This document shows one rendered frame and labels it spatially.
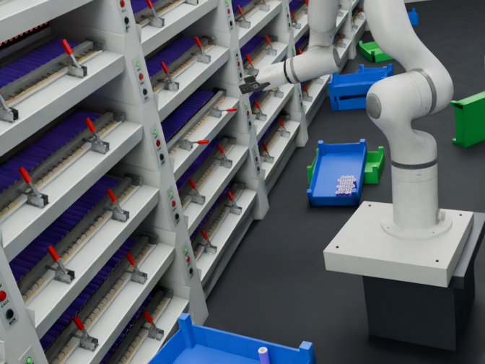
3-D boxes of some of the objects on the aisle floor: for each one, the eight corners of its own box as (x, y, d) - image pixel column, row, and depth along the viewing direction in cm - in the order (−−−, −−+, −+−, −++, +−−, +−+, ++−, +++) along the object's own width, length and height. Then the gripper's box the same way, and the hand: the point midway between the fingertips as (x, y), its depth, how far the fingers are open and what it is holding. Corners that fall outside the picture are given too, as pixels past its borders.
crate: (515, 127, 298) (515, 85, 289) (464, 148, 288) (462, 105, 280) (502, 123, 305) (501, 81, 296) (452, 143, 295) (449, 101, 286)
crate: (359, 205, 260) (356, 192, 254) (309, 205, 267) (305, 192, 261) (367, 152, 279) (365, 138, 273) (321, 153, 286) (317, 140, 280)
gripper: (290, 93, 204) (239, 107, 212) (302, 69, 217) (254, 84, 225) (281, 72, 200) (230, 87, 209) (294, 49, 214) (245, 65, 222)
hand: (247, 84), depth 216 cm, fingers open, 5 cm apart
